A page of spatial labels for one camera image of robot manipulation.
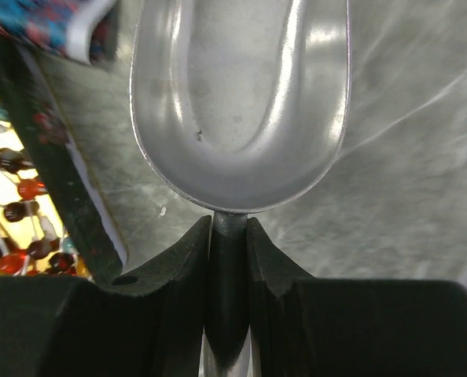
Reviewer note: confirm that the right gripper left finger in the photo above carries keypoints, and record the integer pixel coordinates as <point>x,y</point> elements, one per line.
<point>148,322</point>

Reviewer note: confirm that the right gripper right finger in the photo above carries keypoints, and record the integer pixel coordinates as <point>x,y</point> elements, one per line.
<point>302,325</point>

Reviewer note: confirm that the gold tin of lollipops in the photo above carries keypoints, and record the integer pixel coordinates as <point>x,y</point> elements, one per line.
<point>53,221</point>

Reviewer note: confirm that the metal scoop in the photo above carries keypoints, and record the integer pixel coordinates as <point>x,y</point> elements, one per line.
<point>239,107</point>

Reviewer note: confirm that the patterned blue placemat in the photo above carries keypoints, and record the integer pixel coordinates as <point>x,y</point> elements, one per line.
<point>77,30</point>

